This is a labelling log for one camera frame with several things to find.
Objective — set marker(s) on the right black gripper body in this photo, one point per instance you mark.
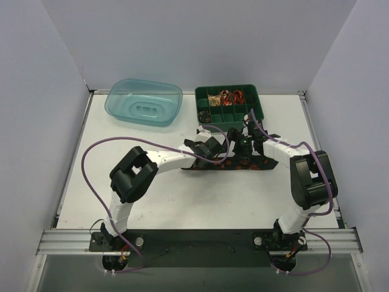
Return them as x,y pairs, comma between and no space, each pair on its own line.
242,146

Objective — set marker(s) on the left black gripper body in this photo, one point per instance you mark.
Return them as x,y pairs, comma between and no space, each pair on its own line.
211,150

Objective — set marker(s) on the black orange floral necktie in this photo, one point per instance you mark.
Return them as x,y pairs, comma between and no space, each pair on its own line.
254,162

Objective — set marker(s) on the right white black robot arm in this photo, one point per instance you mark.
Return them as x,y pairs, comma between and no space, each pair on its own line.
313,185

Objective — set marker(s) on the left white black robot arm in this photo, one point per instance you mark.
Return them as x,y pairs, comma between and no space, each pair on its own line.
133,175

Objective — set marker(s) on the green compartment organizer tray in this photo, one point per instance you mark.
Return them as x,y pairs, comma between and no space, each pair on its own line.
225,117

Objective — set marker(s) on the dark rolled tie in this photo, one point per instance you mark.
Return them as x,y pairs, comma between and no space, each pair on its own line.
204,116

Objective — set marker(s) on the red black rolled tie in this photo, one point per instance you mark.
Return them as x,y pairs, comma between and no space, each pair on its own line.
226,98

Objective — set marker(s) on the beige patterned rolled tie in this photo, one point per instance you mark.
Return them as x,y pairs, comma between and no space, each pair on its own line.
214,100

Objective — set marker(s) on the orange red rolled tie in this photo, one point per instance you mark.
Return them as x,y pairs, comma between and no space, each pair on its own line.
238,97

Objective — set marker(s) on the teal transparent plastic tub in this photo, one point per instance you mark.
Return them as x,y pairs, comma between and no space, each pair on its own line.
144,102

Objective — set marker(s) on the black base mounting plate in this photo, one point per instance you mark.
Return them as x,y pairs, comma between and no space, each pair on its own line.
197,248

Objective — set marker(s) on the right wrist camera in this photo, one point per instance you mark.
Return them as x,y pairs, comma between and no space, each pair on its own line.
250,126

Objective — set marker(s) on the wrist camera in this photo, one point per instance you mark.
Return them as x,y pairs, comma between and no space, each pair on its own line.
250,126
202,134

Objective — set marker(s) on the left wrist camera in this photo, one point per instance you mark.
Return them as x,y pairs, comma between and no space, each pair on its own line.
202,134

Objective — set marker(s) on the aluminium extrusion rail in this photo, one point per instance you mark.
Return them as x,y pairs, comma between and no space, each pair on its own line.
78,242

